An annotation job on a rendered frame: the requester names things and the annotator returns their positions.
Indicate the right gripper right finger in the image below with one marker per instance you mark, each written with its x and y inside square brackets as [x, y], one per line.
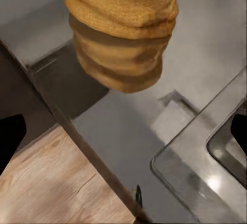
[239, 130]

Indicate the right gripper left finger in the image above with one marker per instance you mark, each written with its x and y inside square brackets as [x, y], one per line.
[12, 131]

